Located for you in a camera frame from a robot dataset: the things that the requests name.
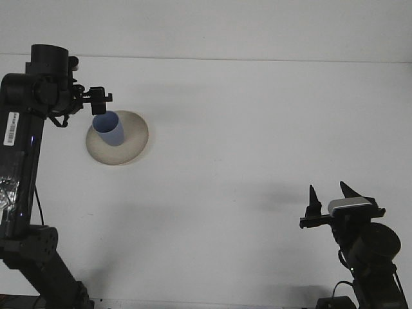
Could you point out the pale blue cup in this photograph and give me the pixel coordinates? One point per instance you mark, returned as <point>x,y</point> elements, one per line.
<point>111,133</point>

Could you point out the pale round plate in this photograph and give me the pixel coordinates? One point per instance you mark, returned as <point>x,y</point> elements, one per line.
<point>132,145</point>

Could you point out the dark brown base board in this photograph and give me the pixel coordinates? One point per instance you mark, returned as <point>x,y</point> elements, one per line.
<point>16,303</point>

